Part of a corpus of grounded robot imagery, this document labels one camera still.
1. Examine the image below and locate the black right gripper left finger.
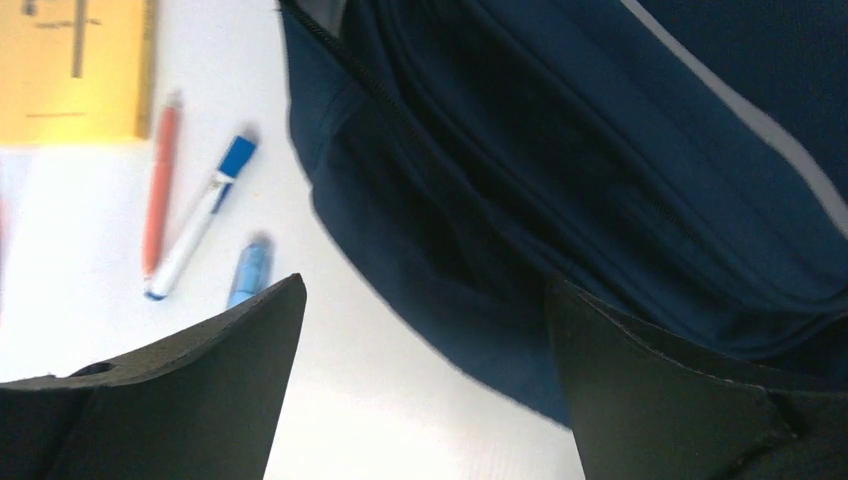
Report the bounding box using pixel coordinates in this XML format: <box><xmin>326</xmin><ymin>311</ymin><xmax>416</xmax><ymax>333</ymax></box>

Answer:
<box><xmin>1</xmin><ymin>274</ymin><xmax>307</xmax><ymax>479</ymax></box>

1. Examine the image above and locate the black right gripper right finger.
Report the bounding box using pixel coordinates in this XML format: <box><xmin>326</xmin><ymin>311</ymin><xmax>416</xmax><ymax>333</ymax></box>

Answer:
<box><xmin>545</xmin><ymin>279</ymin><xmax>847</xmax><ymax>479</ymax></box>

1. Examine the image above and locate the navy blue student backpack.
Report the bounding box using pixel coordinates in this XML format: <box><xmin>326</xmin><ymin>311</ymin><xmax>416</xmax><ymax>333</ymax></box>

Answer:
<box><xmin>280</xmin><ymin>1</ymin><xmax>847</xmax><ymax>423</ymax></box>

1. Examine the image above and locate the yellow paperback book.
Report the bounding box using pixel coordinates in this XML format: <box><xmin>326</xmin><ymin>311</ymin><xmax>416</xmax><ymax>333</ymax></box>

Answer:
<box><xmin>1</xmin><ymin>0</ymin><xmax>158</xmax><ymax>146</ymax></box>

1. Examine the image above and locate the white marker blue cap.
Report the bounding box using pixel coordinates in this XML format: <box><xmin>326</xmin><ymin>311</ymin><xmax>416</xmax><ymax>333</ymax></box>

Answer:
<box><xmin>144</xmin><ymin>128</ymin><xmax>259</xmax><ymax>301</ymax></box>

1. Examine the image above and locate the orange pen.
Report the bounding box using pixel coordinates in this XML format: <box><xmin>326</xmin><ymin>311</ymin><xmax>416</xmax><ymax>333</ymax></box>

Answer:
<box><xmin>141</xmin><ymin>90</ymin><xmax>183</xmax><ymax>280</ymax></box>

